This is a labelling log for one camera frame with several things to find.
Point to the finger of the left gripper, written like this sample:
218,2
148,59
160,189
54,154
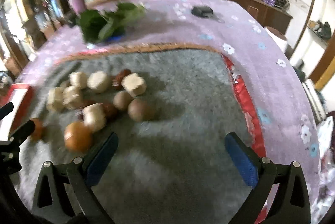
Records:
20,134
6,109

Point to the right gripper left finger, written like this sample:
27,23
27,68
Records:
51,200

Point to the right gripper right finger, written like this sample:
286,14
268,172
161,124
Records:
291,202

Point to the small orange tangerine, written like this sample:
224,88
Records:
37,133

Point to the large orange tangerine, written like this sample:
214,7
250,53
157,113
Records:
78,137

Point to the tan round longan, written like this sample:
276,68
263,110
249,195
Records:
122,100

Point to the beige sugarcane chunk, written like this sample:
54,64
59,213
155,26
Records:
134,84

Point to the round beige cane chunk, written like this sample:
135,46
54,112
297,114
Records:
99,81

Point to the red white shallow box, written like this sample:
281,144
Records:
20,95

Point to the purple floral tablecloth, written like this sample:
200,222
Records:
277,113

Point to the grey felt mat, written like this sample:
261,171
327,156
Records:
173,169

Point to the green leafy vegetable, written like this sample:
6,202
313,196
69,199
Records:
100,26

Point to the black car key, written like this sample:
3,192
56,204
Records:
202,11

